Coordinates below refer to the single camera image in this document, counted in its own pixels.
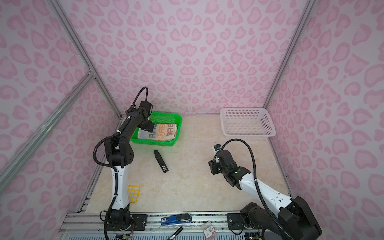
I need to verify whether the white blue lettered towel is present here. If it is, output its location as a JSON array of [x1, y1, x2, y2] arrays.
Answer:
[[138, 124, 177, 142]]

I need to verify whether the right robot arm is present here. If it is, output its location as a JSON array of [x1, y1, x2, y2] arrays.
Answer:
[[209, 160, 322, 240]]

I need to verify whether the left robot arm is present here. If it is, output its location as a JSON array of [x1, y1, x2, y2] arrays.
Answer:
[[104, 106, 154, 231]]

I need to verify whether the green plastic basket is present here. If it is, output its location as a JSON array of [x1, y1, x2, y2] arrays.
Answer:
[[131, 112, 182, 147]]

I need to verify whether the black marker device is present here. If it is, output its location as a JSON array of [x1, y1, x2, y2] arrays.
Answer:
[[154, 150, 169, 173]]

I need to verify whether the white plastic basket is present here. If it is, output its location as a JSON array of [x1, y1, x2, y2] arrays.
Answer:
[[220, 108, 277, 141]]

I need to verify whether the small plastic bag red label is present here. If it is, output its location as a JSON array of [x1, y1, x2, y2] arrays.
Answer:
[[202, 221, 216, 240]]

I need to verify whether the blue stapler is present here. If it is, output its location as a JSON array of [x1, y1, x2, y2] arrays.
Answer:
[[161, 213, 192, 226]]

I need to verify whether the yellow calculator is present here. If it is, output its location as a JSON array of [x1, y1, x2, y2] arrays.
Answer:
[[116, 185, 141, 203]]

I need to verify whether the black pen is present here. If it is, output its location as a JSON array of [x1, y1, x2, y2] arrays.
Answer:
[[168, 227, 183, 240]]

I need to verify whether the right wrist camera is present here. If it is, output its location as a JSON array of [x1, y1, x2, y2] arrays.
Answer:
[[213, 144, 238, 172]]

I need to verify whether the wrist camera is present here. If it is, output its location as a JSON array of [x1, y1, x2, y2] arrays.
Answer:
[[213, 144, 238, 172], [140, 101, 153, 116]]

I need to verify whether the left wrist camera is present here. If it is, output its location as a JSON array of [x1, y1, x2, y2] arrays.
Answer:
[[140, 101, 153, 116]]

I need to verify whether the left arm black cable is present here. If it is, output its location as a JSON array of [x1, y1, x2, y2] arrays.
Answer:
[[92, 86, 149, 240]]

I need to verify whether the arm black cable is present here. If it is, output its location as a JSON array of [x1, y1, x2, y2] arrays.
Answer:
[[220, 138, 296, 240], [92, 86, 149, 240]]

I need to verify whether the aluminium frame rail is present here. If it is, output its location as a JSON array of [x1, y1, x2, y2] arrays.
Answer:
[[1, 1, 122, 193]]

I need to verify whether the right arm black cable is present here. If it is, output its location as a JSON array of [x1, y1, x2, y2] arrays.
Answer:
[[220, 138, 296, 240]]

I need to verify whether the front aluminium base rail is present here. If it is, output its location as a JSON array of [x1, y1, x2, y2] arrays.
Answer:
[[59, 211, 271, 240]]

